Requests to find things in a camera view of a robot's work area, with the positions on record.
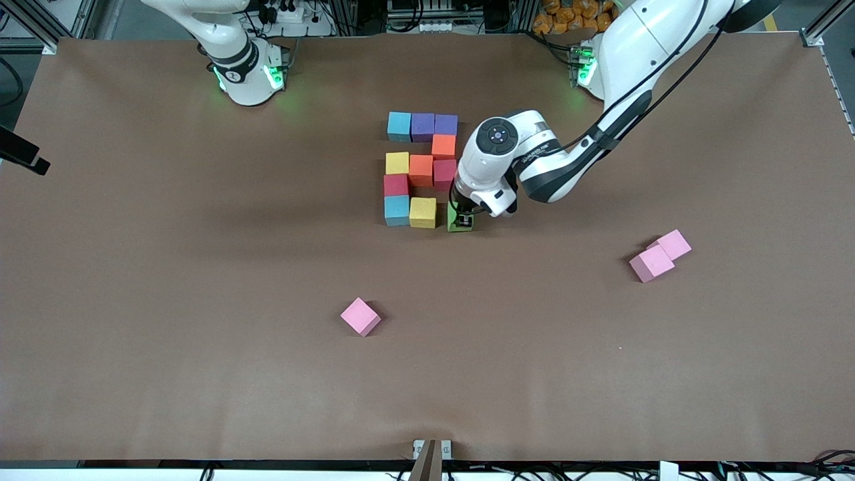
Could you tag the green foam cube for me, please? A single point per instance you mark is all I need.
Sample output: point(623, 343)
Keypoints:
point(451, 224)

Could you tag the red foam cube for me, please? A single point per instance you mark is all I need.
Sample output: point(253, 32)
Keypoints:
point(395, 184)
point(444, 175)

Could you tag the yellow foam cube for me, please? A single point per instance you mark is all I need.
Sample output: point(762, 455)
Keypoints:
point(397, 163)
point(423, 212)

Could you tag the orange foam cube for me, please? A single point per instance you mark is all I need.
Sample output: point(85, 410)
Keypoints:
point(443, 146)
point(421, 170)

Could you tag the cyan foam cube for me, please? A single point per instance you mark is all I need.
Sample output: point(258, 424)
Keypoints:
point(399, 126)
point(397, 210)

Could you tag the purple foam cube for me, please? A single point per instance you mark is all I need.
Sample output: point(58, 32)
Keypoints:
point(446, 124)
point(423, 126)

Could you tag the pink foam cube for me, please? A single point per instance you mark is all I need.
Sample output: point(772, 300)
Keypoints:
point(651, 263)
point(361, 316)
point(676, 244)

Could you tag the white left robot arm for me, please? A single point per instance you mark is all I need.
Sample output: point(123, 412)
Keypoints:
point(641, 40)

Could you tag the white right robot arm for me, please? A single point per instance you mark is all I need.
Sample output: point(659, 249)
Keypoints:
point(244, 73)

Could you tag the brown table cover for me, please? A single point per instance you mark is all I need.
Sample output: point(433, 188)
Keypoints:
point(427, 387)

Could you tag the white power strip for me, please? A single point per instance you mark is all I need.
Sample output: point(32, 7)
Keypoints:
point(290, 15)
point(424, 20)

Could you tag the orange items bag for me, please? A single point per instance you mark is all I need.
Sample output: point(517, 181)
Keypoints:
point(568, 15)

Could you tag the white tag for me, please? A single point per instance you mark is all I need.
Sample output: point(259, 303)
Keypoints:
point(668, 471)

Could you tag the aluminium frame profile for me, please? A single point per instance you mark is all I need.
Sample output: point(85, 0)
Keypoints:
point(41, 37)
point(810, 38)

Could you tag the metal mounting bracket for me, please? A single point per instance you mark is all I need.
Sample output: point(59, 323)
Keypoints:
point(445, 451)

